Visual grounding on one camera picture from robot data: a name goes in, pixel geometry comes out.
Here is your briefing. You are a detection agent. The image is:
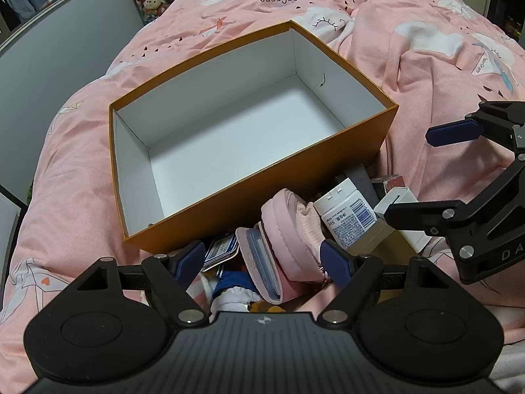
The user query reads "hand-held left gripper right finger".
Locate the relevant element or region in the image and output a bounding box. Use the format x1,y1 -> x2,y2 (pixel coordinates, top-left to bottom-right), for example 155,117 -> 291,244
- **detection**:
318,239 -> 450,327

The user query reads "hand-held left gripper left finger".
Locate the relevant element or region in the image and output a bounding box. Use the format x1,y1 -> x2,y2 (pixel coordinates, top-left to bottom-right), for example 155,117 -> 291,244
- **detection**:
78,241 -> 206,328

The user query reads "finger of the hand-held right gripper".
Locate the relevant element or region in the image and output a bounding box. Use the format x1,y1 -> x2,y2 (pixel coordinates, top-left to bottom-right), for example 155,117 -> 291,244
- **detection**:
426,95 -> 525,152
386,162 -> 525,236

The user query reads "small white box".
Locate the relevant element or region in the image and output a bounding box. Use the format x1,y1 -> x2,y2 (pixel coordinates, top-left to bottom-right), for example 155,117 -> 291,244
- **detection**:
373,187 -> 441,253

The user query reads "glossy printed packet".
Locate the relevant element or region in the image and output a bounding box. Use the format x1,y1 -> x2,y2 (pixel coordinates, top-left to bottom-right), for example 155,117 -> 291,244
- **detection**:
201,232 -> 241,274

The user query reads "dark red printed box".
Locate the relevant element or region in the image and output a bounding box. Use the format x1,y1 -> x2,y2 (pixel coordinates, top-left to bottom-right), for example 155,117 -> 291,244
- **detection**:
371,173 -> 400,191

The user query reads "white barcode bottle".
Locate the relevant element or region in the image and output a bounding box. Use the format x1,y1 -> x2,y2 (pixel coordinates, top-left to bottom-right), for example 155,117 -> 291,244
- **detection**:
314,178 -> 378,251

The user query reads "pink padded pouch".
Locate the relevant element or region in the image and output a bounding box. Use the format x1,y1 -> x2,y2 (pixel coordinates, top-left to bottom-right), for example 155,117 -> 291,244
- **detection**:
261,189 -> 329,284

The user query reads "blue yellow duck plush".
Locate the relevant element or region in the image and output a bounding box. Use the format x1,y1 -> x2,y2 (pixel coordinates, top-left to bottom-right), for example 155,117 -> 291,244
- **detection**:
205,269 -> 273,317

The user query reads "dark grey box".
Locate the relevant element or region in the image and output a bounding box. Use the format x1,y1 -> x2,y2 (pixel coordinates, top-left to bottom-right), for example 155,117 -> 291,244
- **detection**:
338,163 -> 380,202

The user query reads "orange cardboard box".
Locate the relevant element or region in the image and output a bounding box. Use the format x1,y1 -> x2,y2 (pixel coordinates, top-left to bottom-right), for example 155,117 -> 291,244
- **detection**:
109,20 -> 399,255

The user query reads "pink printed blanket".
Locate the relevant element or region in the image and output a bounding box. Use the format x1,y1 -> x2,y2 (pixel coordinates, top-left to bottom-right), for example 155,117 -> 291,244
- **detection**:
0,0 -> 525,378

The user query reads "white bed sheet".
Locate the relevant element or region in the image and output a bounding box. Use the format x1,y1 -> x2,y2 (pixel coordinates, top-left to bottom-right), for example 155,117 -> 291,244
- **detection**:
488,328 -> 525,394

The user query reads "grey framed mirror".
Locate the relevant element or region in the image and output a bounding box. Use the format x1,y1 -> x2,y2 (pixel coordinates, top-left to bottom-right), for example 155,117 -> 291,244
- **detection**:
0,0 -> 108,52

